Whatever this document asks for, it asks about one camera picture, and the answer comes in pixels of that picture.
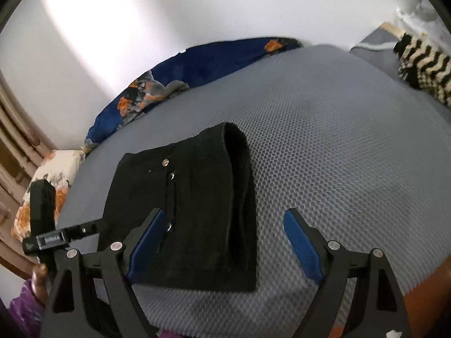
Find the black pants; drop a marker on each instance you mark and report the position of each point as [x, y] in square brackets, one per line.
[204, 200]

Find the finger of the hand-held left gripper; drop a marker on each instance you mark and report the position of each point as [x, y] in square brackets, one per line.
[88, 229]

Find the person's left hand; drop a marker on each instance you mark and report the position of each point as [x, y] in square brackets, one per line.
[39, 281]

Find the brown wooden bed frame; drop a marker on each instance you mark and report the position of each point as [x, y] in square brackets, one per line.
[14, 130]

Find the white floral pillow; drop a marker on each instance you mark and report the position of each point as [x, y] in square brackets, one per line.
[53, 162]

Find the grey mesh mat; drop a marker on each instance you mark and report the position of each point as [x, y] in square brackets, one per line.
[317, 148]

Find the black and cream striped cloth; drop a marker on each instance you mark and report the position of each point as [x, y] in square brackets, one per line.
[430, 67]

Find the blue printed blanket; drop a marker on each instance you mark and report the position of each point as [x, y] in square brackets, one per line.
[211, 63]

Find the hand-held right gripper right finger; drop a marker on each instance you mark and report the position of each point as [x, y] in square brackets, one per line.
[303, 243]

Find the purple cloth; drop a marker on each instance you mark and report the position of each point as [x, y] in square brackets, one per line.
[24, 310]

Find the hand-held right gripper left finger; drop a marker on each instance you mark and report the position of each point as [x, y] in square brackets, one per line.
[149, 239]

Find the orange-brown bed base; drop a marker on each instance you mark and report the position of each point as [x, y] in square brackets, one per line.
[430, 299]

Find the grey bed sheet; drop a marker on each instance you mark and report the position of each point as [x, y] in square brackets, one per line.
[377, 61]

